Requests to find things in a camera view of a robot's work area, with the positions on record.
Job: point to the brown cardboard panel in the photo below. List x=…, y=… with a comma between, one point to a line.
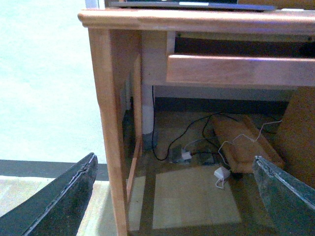
x=295, y=138

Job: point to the wooden keyboard tray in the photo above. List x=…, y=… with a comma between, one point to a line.
x=241, y=71

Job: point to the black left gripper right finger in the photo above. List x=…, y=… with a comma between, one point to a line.
x=289, y=202

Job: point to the grey laptop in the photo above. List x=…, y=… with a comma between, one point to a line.
x=191, y=4

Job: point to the white power adapter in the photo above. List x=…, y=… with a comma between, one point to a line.
x=222, y=174

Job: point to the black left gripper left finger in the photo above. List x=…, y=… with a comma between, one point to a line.
x=58, y=208

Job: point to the white plug adapter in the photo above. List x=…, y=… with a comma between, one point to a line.
x=186, y=155

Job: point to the wooden desk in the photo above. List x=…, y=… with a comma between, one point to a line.
x=138, y=42

